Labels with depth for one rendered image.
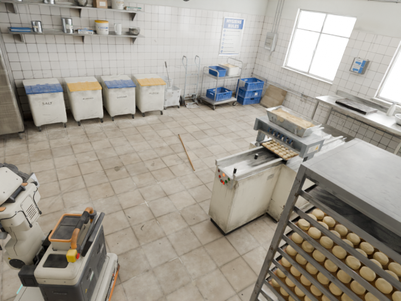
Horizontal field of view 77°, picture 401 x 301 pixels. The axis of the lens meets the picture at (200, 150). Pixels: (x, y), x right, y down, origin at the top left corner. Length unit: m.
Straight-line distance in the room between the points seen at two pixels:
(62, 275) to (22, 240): 0.39
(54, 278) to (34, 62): 4.27
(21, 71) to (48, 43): 0.67
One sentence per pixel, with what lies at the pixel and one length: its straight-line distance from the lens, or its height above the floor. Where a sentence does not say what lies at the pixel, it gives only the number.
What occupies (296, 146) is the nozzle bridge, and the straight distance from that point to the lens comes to 2.94.
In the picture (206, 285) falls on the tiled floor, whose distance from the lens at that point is 2.74.
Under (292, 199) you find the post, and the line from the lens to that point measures 1.15.
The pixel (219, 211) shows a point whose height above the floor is 0.30.
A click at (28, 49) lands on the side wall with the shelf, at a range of 5.53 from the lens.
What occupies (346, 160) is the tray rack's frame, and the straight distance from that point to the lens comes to 1.21.
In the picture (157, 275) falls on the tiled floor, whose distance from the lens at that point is 2.76.
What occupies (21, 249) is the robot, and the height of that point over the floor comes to 0.80.
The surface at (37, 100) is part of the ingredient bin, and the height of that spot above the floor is 0.58.
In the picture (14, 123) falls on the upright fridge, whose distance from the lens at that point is 4.94.
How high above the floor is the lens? 2.33
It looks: 31 degrees down
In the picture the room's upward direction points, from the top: 7 degrees clockwise
